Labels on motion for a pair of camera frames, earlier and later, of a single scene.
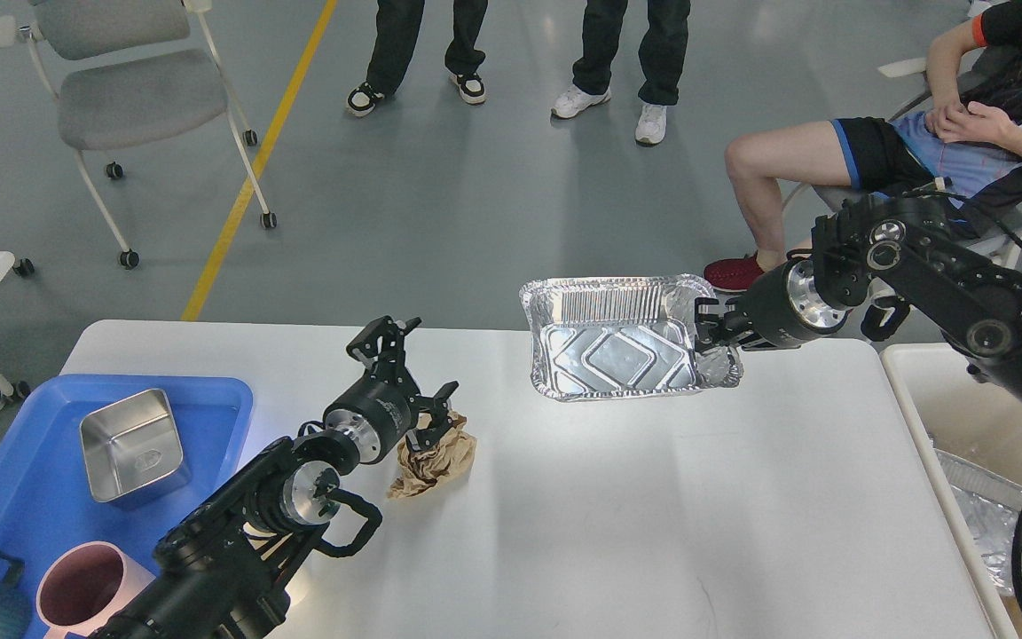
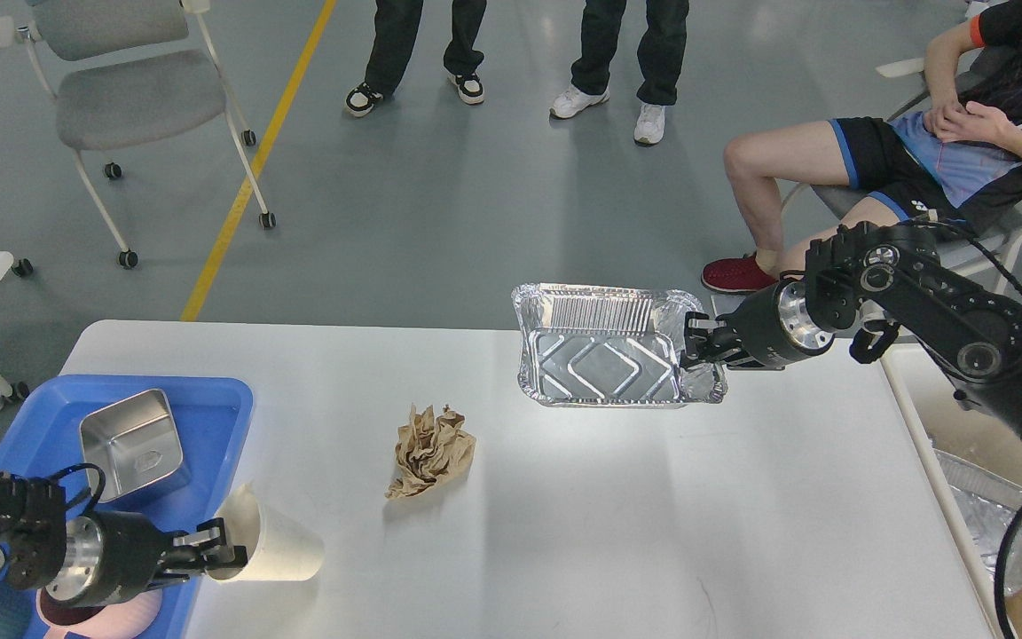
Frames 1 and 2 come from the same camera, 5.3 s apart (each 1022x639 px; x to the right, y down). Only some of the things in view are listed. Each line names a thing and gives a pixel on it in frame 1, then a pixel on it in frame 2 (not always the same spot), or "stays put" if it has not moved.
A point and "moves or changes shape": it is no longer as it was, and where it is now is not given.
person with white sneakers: (661, 58) stays put
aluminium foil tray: (621, 335) moves or changes shape
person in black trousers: (397, 29) stays put
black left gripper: (386, 397) → (110, 556)
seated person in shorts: (1000, 120) stays put
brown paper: (420, 471) stays put
